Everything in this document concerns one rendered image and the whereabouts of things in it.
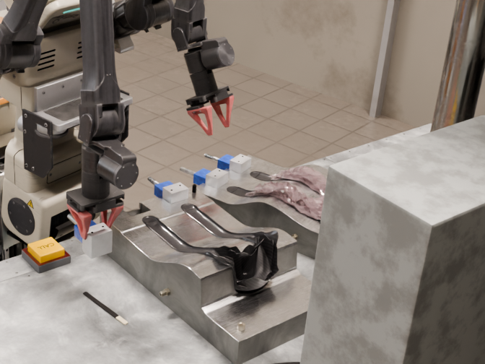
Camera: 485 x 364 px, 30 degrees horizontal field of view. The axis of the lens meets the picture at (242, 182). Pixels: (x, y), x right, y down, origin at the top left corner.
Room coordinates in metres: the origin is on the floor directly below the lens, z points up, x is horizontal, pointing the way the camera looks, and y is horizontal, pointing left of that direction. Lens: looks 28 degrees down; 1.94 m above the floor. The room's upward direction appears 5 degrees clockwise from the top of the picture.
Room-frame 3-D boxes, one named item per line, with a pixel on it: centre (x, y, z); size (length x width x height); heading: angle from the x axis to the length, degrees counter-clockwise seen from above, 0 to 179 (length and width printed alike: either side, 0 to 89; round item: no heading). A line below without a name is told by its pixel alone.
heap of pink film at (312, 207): (1.95, -0.15, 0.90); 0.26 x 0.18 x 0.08; 59
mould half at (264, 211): (1.96, -0.16, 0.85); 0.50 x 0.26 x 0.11; 59
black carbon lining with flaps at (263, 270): (1.67, 0.05, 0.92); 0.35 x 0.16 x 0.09; 42
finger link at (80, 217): (1.57, 0.30, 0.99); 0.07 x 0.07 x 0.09; 42
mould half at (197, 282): (1.65, 0.05, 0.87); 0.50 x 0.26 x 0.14; 42
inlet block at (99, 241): (1.61, 0.32, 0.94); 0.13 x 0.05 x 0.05; 42
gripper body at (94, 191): (1.58, 0.29, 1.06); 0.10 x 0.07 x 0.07; 132
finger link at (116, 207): (1.59, 0.28, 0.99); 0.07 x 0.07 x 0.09; 42
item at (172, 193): (1.90, 0.19, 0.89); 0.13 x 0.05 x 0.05; 42
